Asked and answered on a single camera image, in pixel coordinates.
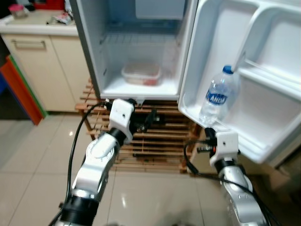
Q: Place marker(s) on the steel mini fridge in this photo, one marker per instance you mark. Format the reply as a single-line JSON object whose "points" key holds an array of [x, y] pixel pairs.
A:
{"points": [[117, 52]]}

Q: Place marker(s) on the red cutting board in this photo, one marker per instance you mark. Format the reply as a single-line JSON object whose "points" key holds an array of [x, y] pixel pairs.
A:
{"points": [[19, 94]]}

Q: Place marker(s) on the green cutting board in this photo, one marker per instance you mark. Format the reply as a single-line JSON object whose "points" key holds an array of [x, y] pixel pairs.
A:
{"points": [[28, 87]]}

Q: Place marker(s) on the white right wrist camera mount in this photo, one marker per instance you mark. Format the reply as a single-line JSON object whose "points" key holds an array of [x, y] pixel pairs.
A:
{"points": [[225, 146]]}

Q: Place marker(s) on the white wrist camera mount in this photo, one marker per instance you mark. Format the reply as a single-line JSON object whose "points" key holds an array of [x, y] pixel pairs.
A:
{"points": [[121, 115], [225, 146]]}

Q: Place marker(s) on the red white snack packet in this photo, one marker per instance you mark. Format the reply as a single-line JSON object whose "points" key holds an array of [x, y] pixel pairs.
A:
{"points": [[62, 18]]}

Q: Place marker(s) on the clear container with red food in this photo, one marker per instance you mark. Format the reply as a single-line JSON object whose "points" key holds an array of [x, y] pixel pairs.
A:
{"points": [[141, 75]]}

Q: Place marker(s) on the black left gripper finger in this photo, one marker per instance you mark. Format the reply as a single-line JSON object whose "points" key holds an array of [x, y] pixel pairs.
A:
{"points": [[150, 118]]}

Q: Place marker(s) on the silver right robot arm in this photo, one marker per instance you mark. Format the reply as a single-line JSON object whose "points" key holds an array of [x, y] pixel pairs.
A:
{"points": [[240, 193]]}

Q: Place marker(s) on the pink lid plastic container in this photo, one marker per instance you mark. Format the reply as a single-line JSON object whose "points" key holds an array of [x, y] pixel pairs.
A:
{"points": [[19, 10]]}

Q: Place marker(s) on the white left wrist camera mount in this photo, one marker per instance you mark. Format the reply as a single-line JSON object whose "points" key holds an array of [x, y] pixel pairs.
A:
{"points": [[121, 115]]}

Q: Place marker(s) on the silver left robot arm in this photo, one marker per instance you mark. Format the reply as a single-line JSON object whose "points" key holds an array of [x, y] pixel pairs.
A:
{"points": [[101, 155]]}

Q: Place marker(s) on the fridge freezer flap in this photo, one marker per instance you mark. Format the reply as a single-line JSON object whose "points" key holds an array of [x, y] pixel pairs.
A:
{"points": [[160, 8]]}

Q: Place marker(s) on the blue cap water bottle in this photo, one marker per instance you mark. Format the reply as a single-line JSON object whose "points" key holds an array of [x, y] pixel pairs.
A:
{"points": [[218, 96]]}

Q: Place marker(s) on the mini fridge door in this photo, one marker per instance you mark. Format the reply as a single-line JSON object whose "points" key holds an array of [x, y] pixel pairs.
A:
{"points": [[268, 108]]}

